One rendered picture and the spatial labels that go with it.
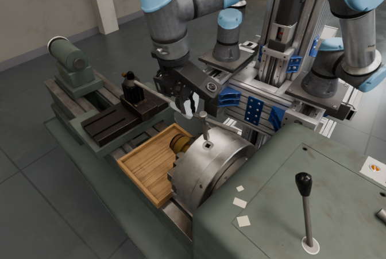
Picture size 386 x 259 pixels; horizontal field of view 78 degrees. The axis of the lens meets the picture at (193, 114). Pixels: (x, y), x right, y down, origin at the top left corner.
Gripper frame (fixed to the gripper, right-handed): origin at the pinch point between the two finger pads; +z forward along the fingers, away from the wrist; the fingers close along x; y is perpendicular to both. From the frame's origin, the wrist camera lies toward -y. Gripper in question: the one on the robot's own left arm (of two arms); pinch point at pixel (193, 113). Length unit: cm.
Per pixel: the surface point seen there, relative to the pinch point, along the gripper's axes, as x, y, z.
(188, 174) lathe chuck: 10.0, -2.1, 16.9
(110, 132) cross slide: 3, 51, 38
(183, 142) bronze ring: -3.1, 10.0, 24.9
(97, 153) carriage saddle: 13, 52, 42
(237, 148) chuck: -3.8, -11.8, 14.4
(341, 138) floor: -151, -60, 168
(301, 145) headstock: -13.7, -28.2, 14.7
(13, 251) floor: 81, 115, 120
